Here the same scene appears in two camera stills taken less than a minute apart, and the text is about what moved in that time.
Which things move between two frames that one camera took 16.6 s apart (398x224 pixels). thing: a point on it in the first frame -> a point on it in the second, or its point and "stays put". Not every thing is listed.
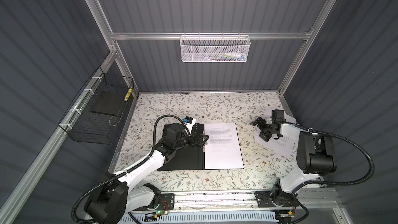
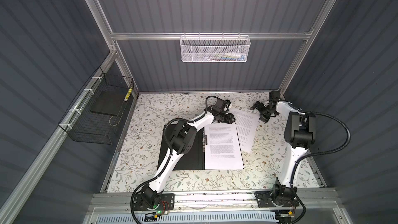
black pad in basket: [109, 102] stays put
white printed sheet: [222, 150] stays put
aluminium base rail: [315, 200] stays put
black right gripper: [266, 137] -> [265, 118]
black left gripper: [199, 144] -> [229, 119]
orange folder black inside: [185, 158] stays put
